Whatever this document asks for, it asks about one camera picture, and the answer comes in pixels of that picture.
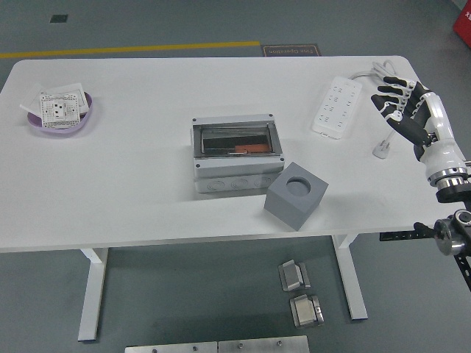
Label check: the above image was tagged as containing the black table control panel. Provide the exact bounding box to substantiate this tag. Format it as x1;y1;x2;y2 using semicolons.
380;230;424;242

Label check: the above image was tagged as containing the orange cylinder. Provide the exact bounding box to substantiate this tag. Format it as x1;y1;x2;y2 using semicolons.
235;143;269;154

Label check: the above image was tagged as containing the grey metal plate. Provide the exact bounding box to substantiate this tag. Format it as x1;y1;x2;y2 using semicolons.
124;341;218;353
217;335;310;353

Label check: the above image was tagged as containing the small metal block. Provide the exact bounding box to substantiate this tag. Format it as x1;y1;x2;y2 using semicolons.
289;293;325;329
277;260;312;293

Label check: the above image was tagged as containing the grey cube with round recess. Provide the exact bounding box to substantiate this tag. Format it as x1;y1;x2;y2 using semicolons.
263;161;330;232

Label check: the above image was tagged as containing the black floor sign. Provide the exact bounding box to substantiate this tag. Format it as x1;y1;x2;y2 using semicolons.
260;44;320;58

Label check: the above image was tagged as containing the white socket panel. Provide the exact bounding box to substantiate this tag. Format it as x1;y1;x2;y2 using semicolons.
38;93;82;129

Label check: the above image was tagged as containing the white paper sheet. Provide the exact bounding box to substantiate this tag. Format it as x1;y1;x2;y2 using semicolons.
18;82;93;122

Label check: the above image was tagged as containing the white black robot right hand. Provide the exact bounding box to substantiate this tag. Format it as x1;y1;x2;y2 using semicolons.
370;75;467;177

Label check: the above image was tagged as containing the yellow floor tape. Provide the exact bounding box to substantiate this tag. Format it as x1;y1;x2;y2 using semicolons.
0;40;261;60

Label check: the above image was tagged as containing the purple bowl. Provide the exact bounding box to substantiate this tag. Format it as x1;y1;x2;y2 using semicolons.
26;91;97;134

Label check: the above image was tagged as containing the white power strip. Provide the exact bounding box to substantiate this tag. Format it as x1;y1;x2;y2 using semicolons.
311;75;364;140

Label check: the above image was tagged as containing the grey box with clear flap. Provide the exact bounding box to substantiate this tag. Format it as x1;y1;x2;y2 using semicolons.
190;113;286;195

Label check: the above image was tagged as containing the red box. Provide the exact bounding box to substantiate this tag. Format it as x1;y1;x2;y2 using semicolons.
451;7;471;47

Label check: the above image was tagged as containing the white power cord with plug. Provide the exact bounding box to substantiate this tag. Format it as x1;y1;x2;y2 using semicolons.
347;60;398;160

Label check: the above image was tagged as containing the white table leg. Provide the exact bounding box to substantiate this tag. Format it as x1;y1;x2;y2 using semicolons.
330;234;369;321
77;248;110;343

